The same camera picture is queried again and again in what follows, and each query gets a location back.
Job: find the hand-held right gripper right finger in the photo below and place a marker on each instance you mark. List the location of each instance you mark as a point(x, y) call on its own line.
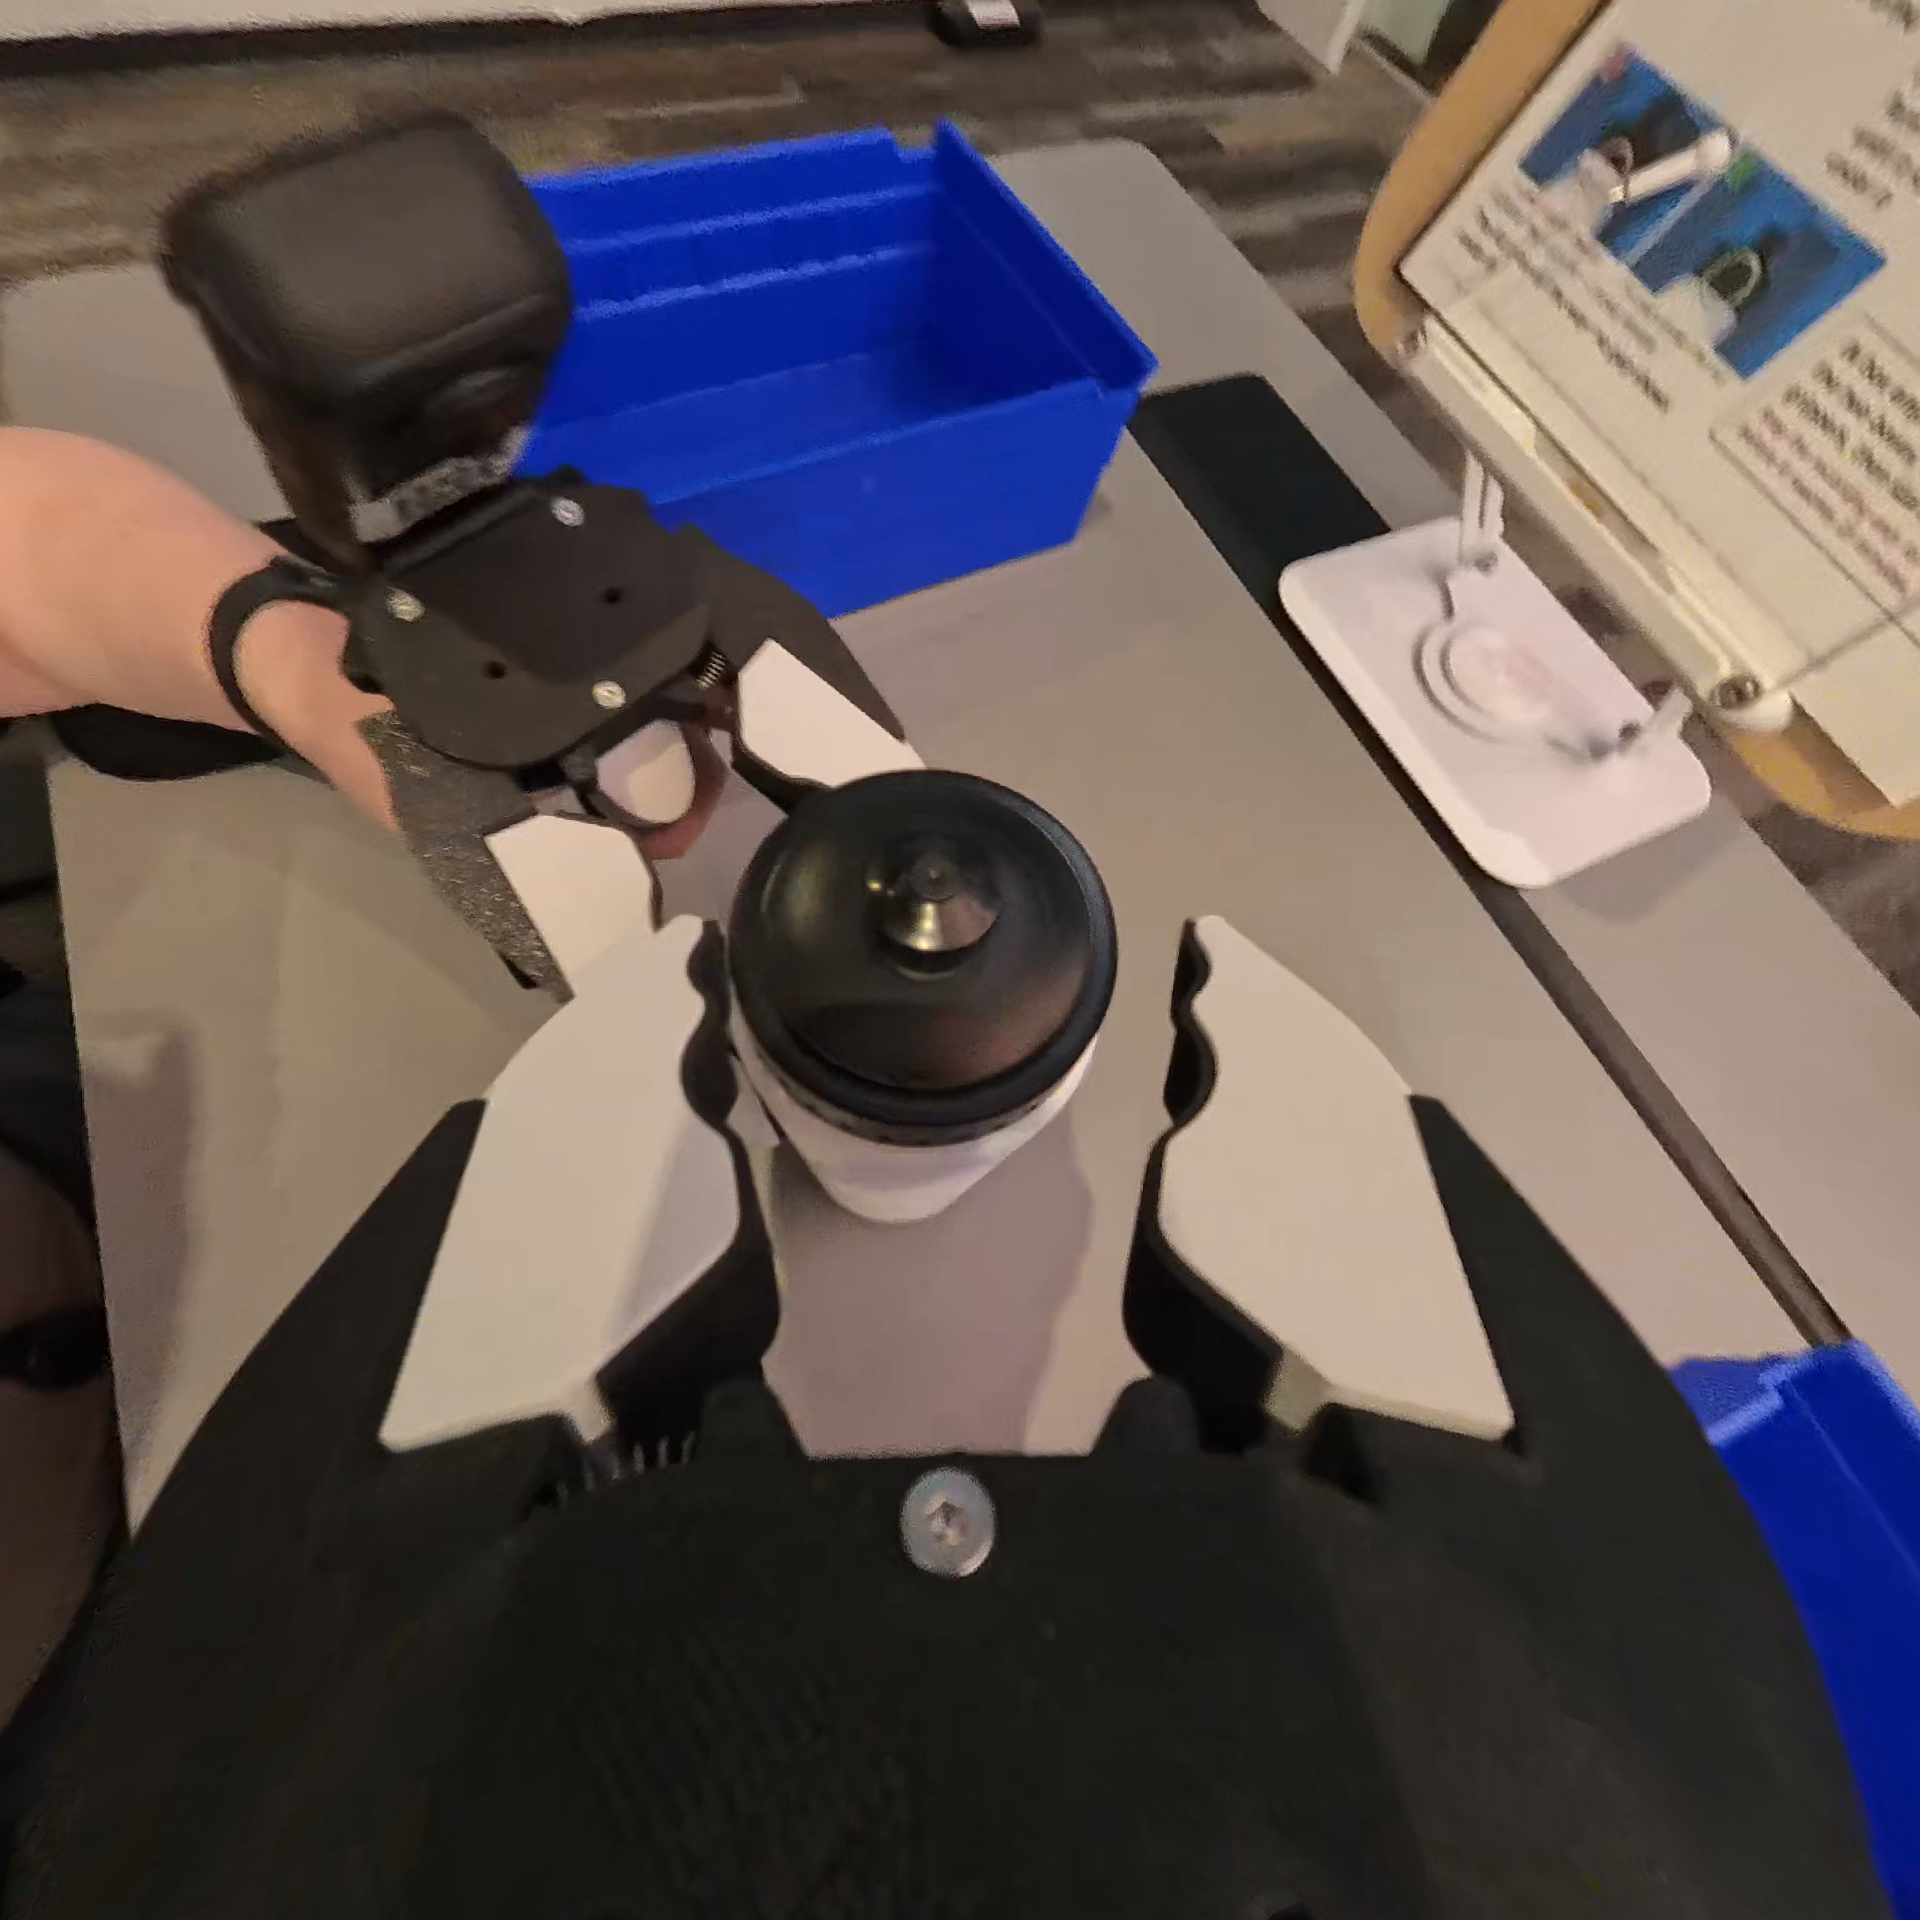
point(1320, 1213)

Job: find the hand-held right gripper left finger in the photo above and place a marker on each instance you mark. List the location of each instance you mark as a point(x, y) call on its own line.
point(569, 1213)

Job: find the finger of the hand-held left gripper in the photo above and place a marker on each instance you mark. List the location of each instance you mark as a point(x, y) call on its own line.
point(818, 727)
point(579, 892)

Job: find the black bottle lid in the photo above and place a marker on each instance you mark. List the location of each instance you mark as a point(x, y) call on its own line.
point(915, 961)

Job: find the blue plastic bin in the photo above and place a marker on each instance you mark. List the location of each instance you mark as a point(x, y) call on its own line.
point(840, 421)
point(1828, 1499)

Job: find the white plastic bottle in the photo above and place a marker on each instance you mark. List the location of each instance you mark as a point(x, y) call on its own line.
point(901, 1170)

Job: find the person's left forearm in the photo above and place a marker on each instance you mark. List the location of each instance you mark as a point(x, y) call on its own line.
point(106, 570)

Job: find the person's left hand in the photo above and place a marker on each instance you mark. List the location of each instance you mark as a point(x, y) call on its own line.
point(323, 704)

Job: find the black wrist band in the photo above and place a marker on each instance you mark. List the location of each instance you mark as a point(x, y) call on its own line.
point(225, 628)

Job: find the white stand base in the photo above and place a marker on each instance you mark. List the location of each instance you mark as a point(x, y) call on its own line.
point(1574, 809)

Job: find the black device on floor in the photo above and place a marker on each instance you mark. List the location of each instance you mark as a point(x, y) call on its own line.
point(990, 18)

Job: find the wooden document board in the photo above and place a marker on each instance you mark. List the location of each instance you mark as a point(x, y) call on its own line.
point(1424, 148)

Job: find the printed instruction sheet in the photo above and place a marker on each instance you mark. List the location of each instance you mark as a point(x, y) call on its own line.
point(1723, 375)

